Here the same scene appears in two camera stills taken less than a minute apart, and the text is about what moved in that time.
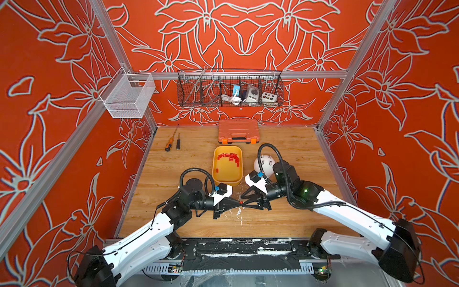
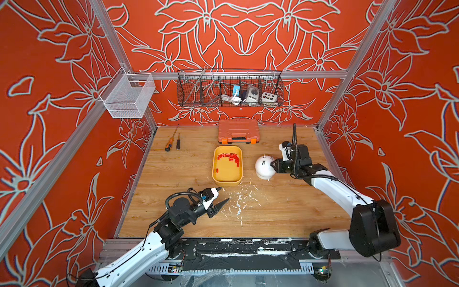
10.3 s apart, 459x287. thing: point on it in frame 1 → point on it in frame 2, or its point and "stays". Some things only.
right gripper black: [262, 199] → [278, 163]
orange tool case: [238, 131] stays
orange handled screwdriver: [169, 144] stays
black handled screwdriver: [178, 142] stays
